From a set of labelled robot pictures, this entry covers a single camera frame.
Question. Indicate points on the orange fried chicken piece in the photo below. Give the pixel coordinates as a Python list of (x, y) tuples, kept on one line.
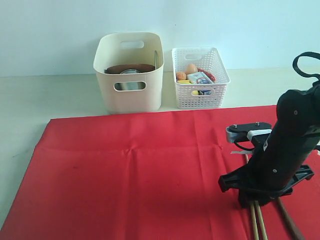
[(180, 76)]

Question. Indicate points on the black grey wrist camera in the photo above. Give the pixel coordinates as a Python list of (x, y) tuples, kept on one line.
[(245, 132)]

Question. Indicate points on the red toy sausage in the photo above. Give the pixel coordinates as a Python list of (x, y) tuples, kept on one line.
[(208, 74)]

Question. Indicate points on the cream plastic bin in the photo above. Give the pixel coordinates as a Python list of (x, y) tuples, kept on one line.
[(130, 48)]

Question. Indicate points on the long wooden chopstick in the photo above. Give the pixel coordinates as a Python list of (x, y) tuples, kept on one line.
[(260, 222)]

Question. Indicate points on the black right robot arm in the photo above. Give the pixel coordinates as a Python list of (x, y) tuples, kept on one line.
[(298, 117)]

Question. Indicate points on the red scalloped table cloth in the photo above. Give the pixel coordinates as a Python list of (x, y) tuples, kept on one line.
[(144, 176)]

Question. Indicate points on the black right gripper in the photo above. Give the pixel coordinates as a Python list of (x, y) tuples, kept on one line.
[(276, 166)]

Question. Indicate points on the brown egg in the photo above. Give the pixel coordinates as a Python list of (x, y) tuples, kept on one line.
[(191, 69)]

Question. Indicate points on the white perforated plastic basket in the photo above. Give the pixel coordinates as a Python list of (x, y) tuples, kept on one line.
[(208, 59)]

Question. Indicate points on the silver table knife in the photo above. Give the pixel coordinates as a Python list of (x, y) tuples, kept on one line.
[(155, 60)]

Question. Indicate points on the blue white milk carton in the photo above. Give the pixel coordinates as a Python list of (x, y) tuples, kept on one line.
[(200, 78)]

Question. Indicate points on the yellow cheese wedge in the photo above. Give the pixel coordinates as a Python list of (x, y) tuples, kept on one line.
[(184, 81)]

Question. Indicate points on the dark wooden spoon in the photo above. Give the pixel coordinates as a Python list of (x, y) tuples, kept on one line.
[(291, 227)]

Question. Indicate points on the stainless steel cup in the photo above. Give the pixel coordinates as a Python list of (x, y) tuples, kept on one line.
[(132, 85)]

